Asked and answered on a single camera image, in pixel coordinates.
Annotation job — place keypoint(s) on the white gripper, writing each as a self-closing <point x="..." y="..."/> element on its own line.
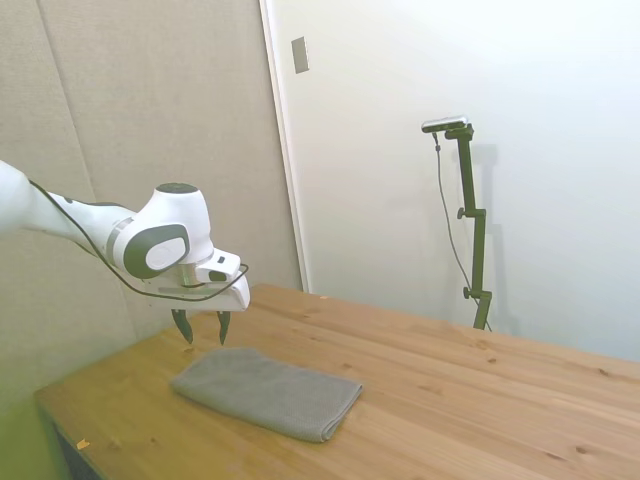
<point x="230" y="300"/>

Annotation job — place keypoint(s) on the grey towel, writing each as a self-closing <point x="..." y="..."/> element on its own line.
<point x="270" y="392"/>

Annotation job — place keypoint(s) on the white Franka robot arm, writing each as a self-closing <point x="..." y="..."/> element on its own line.
<point x="175" y="215"/>

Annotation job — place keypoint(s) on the small orange tape piece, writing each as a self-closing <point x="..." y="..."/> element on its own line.
<point x="83" y="443"/>

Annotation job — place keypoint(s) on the green blurred foreground object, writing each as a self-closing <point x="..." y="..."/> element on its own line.
<point x="25" y="445"/>

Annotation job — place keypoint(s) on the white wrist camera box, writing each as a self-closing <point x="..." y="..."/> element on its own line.
<point x="217" y="267"/>

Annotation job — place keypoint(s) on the white vertical wall trim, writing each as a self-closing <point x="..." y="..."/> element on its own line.
<point x="287" y="150"/>

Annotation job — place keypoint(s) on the dark green camera stand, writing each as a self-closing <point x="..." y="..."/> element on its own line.
<point x="475" y="235"/>

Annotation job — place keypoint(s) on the grey wall plate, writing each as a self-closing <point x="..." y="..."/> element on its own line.
<point x="300" y="55"/>

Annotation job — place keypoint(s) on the grey camera on stand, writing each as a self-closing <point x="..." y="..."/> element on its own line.
<point x="445" y="123"/>

